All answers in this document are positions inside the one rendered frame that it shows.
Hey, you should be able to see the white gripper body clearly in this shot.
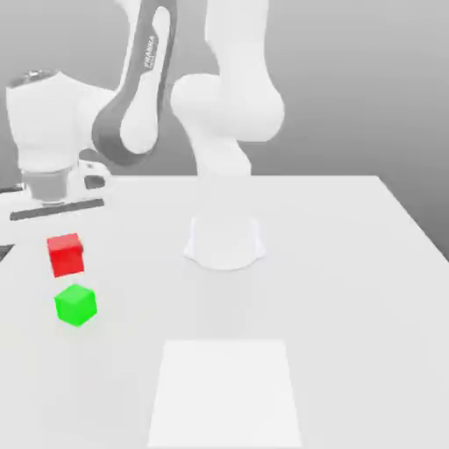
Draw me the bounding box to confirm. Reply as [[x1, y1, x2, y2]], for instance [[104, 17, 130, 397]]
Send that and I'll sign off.
[[0, 193, 108, 232]]

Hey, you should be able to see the small green cube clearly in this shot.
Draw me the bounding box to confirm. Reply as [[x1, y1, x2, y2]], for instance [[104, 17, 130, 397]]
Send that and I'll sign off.
[[53, 283, 98, 328]]

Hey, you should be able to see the small red cube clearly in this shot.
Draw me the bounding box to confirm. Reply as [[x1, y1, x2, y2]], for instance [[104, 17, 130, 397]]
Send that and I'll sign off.
[[46, 232, 86, 279]]

